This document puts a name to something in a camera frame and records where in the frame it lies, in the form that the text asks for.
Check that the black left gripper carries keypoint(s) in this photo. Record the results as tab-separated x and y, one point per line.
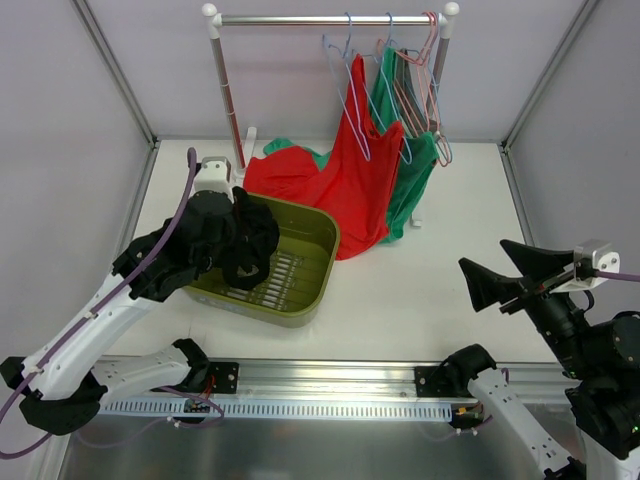
232	232

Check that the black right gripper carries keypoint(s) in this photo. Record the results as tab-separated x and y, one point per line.
522	291

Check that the black tank top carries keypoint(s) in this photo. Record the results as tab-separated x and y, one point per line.
245	262

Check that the light blue wire hanger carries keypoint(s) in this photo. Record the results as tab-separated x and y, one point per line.
345	85

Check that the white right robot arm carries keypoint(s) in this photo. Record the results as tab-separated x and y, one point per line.
603	359

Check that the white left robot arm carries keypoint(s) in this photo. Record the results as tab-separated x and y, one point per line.
61	388

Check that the green tank top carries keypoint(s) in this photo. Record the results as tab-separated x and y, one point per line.
418	158

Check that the red tank top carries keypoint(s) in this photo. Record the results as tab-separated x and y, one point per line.
356	185

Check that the blue hanger under red top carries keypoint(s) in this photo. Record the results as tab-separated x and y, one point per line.
377	96

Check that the blue hanger under green top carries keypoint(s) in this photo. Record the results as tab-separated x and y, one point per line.
387	57

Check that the olive green plastic basket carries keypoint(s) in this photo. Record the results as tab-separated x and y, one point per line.
299	269

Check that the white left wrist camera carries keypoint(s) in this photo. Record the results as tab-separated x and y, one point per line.
215	175

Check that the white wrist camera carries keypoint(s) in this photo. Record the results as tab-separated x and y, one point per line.
589	259
215	175

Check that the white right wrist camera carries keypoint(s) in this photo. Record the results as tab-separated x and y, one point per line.
589	259

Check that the pink wire hanger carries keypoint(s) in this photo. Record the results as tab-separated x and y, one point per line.
416	90

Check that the aluminium front rail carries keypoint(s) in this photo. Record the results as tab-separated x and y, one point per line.
340	390

